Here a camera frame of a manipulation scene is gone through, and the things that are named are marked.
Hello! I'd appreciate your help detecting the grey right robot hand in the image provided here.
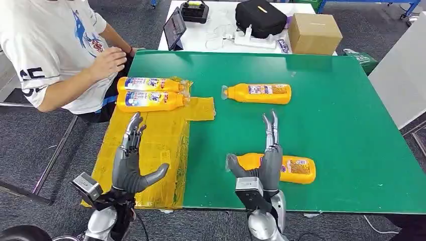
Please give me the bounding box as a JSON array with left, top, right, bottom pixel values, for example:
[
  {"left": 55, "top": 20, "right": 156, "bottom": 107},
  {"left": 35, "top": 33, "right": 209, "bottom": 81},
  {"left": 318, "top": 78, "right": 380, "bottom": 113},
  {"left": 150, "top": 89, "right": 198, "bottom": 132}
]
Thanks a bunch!
[{"left": 226, "top": 110, "right": 284, "bottom": 194}]

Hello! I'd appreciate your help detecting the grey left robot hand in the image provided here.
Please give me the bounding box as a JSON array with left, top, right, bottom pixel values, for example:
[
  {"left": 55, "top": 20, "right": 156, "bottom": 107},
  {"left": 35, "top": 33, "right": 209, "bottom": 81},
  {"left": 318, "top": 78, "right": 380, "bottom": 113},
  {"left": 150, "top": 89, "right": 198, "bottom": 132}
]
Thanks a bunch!
[{"left": 111, "top": 112, "right": 170, "bottom": 195}]

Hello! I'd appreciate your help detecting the orange drink bottle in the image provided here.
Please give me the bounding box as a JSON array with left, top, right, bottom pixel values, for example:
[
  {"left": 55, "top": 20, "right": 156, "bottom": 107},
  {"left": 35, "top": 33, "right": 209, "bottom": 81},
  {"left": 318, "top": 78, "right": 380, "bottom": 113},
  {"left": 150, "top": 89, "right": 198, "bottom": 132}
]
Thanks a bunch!
[
  {"left": 117, "top": 76, "right": 192, "bottom": 93},
  {"left": 116, "top": 90, "right": 191, "bottom": 113},
  {"left": 221, "top": 82, "right": 292, "bottom": 105},
  {"left": 226, "top": 152, "right": 317, "bottom": 185}
]

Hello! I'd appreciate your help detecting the yellow plastic sheet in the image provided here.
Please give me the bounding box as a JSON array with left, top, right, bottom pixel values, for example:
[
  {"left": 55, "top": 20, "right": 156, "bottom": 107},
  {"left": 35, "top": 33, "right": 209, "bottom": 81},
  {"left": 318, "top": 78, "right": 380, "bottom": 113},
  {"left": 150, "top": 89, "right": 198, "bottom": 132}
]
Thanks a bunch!
[{"left": 80, "top": 77, "right": 217, "bottom": 210}]

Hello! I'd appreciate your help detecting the green table mat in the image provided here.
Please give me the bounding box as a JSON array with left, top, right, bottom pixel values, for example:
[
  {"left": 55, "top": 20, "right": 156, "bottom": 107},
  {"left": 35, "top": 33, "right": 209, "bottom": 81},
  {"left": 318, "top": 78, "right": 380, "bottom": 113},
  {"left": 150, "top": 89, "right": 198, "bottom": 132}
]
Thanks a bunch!
[{"left": 127, "top": 50, "right": 426, "bottom": 214}]

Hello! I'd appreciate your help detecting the person's right hand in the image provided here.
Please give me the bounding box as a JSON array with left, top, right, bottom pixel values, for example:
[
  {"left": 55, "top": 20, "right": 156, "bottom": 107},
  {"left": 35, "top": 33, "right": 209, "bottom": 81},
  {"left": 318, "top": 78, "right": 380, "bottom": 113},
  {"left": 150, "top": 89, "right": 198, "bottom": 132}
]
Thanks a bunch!
[{"left": 87, "top": 46, "right": 128, "bottom": 82}]

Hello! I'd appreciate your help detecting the small printed packet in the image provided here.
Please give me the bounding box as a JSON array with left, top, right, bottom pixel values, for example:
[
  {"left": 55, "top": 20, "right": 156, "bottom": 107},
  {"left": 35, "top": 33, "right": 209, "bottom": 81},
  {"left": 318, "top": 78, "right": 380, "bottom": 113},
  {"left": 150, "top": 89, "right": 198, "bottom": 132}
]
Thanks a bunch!
[{"left": 277, "top": 38, "right": 290, "bottom": 54}]

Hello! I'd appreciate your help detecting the black robot body part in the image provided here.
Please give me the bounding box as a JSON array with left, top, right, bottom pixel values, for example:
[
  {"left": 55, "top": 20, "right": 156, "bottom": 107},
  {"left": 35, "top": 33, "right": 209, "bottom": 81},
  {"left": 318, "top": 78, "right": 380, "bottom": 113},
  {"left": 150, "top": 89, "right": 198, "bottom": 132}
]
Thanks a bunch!
[{"left": 0, "top": 225, "right": 53, "bottom": 241}]

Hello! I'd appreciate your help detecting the white power strip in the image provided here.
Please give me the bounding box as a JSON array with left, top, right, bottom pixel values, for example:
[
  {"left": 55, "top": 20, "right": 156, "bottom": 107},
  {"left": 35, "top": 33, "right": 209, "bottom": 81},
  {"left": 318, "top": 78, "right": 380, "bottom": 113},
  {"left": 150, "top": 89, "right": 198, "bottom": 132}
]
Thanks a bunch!
[{"left": 233, "top": 24, "right": 278, "bottom": 50}]

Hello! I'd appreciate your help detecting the green bag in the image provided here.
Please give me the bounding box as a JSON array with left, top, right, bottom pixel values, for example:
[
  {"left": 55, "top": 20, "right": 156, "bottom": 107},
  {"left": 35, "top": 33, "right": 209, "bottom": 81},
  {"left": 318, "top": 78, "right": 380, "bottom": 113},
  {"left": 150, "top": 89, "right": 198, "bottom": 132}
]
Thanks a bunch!
[{"left": 342, "top": 48, "right": 379, "bottom": 77}]

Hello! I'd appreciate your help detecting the brown cardboard box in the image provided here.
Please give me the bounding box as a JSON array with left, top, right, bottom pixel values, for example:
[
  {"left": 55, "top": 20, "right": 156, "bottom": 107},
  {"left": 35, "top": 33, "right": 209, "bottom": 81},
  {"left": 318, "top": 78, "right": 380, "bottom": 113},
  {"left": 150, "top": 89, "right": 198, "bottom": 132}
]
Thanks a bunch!
[{"left": 287, "top": 12, "right": 344, "bottom": 56}]

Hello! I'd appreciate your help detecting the black carry bag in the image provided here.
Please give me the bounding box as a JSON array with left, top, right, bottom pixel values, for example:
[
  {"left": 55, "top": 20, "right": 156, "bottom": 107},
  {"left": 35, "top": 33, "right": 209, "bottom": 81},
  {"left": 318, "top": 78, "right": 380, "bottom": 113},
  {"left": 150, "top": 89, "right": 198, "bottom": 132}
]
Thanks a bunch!
[{"left": 234, "top": 0, "right": 288, "bottom": 40}]

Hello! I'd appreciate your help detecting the dark tablet on stand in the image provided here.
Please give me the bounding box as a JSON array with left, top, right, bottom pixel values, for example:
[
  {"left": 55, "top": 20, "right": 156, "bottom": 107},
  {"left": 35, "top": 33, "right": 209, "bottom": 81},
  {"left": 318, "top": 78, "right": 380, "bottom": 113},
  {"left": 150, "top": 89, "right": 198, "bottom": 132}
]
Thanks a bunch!
[{"left": 162, "top": 6, "right": 188, "bottom": 52}]

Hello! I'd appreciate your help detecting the white board panel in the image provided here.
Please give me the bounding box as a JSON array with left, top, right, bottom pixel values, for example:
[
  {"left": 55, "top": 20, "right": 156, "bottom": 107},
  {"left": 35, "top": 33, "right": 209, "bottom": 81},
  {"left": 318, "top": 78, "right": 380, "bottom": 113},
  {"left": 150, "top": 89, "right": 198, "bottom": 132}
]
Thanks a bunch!
[{"left": 367, "top": 11, "right": 426, "bottom": 131}]

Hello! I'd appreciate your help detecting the person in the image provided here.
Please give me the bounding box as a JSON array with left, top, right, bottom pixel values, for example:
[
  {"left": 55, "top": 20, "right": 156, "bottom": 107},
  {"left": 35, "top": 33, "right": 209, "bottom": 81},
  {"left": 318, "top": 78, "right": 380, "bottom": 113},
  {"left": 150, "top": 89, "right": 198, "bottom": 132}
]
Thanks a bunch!
[{"left": 0, "top": 0, "right": 145, "bottom": 124}]

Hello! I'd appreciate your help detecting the white table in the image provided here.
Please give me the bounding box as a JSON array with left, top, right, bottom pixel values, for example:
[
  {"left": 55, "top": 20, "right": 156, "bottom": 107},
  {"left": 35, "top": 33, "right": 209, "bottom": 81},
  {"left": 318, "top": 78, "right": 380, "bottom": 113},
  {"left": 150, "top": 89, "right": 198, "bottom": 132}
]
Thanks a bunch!
[{"left": 157, "top": 0, "right": 339, "bottom": 57}]

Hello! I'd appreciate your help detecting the black remote controller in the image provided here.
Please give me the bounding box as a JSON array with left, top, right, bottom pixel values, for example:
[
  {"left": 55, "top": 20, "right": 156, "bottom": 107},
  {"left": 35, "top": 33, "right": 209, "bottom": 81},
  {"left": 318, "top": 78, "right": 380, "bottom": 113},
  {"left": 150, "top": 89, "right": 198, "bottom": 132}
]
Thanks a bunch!
[{"left": 179, "top": 0, "right": 210, "bottom": 24}]

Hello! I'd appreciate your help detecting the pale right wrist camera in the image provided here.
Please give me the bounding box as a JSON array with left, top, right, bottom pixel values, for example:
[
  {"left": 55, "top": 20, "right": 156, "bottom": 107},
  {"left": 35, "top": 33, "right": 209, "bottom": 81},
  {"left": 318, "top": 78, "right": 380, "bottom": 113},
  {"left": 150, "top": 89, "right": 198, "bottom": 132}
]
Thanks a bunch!
[{"left": 234, "top": 176, "right": 272, "bottom": 214}]

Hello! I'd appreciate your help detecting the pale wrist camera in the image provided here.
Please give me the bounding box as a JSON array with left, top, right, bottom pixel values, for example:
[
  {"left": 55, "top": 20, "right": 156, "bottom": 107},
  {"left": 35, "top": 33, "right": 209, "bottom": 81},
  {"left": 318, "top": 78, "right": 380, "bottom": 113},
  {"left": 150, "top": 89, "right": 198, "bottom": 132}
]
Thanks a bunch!
[
  {"left": 234, "top": 176, "right": 272, "bottom": 214},
  {"left": 70, "top": 172, "right": 104, "bottom": 210}
]

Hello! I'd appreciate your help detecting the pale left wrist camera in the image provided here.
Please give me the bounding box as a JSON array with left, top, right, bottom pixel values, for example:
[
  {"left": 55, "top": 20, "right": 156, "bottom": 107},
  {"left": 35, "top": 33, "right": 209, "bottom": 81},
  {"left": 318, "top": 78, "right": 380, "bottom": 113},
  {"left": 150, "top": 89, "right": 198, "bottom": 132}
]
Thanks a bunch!
[{"left": 70, "top": 172, "right": 104, "bottom": 210}]

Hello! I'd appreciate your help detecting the metal floor frame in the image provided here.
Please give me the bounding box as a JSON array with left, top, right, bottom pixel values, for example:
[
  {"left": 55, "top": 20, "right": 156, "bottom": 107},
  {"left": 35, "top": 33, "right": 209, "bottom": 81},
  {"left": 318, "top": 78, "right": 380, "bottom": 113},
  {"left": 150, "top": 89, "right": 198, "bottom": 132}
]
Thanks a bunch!
[{"left": 0, "top": 101, "right": 80, "bottom": 206}]

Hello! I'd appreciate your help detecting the white floor cable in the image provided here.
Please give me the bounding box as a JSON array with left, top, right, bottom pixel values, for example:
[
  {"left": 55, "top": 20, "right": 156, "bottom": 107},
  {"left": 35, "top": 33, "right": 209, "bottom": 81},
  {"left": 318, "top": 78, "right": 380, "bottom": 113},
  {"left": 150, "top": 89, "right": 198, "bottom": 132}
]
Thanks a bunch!
[{"left": 362, "top": 215, "right": 400, "bottom": 235}]

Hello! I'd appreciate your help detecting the white cable bundle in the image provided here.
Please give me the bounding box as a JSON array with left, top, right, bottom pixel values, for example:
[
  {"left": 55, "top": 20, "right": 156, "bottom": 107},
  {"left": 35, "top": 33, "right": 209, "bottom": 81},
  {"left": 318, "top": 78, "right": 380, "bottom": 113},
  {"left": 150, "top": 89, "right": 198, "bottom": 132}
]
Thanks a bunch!
[{"left": 204, "top": 26, "right": 236, "bottom": 51}]

